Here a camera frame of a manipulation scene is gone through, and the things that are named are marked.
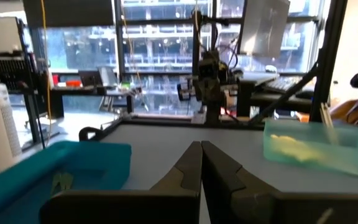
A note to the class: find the black office desk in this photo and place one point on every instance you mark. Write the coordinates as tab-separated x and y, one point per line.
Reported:
89	91

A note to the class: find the white tower fan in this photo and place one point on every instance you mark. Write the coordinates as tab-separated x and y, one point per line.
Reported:
0	124

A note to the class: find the blue plastic bin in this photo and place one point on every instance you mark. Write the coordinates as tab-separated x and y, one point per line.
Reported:
98	161

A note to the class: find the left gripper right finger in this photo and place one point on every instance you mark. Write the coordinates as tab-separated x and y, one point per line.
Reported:
228	186

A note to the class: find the black frame clamp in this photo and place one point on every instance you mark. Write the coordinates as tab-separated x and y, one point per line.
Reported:
89	132

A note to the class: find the black keyboard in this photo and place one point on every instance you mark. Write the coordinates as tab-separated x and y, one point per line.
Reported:
283	84

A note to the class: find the gold-coloured cutlery piece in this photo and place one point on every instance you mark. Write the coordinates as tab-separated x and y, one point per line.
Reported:
61	183

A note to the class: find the grey-blue table mat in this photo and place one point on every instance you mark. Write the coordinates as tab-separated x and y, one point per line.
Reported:
166	137

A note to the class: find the grey upright panel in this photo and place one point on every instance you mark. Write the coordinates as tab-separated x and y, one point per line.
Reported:
264	28

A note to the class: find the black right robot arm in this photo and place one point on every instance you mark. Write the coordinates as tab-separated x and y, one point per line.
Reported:
213	112

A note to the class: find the black diagonal frame strut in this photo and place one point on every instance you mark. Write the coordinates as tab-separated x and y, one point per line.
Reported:
284	96

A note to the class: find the black pegboard cart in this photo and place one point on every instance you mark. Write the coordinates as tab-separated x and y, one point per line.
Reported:
14	71

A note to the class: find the black side desk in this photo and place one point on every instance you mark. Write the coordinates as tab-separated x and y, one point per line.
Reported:
275	99

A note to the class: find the black rig upright post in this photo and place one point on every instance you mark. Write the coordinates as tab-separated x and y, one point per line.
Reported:
328	62

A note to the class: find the green plastic bin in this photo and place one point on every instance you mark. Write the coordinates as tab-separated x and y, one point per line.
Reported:
346	155

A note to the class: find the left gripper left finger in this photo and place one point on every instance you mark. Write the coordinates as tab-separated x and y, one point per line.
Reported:
179	186

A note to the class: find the brown cardboard box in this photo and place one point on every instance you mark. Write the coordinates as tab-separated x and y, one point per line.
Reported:
350	110

